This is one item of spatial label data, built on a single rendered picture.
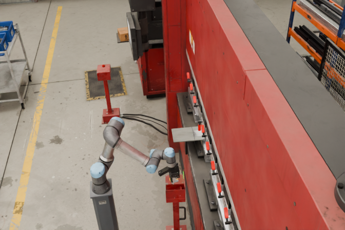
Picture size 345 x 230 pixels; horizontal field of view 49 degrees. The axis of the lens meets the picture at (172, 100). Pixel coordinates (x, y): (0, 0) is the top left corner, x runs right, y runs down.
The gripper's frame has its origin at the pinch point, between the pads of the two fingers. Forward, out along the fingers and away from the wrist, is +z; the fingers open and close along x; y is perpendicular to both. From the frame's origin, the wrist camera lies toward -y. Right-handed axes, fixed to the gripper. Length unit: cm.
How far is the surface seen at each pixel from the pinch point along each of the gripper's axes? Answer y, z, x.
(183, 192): 7.8, 7.4, -5.0
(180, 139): 10.3, -15.3, 34.5
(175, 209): -1.1, 35.3, 2.3
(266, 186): 48, -109, -110
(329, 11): 191, -45, 195
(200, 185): 22.9, -1.3, -7.3
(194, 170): 19.3, -1.7, 9.7
